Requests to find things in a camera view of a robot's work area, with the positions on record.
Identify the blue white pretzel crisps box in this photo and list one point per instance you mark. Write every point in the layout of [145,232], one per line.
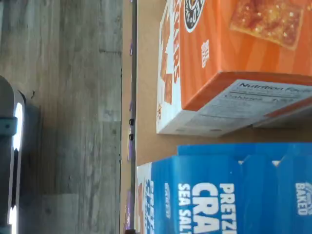
[219,195]

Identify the teal metal frame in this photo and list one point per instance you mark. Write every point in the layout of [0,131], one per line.
[7,125]

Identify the black shelf clip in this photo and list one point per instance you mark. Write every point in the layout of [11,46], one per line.
[131,137]
[131,122]

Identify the orange cracker box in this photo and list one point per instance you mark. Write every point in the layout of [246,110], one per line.
[231,61]

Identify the dark rounded base platform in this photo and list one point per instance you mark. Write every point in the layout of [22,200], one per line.
[12,170]

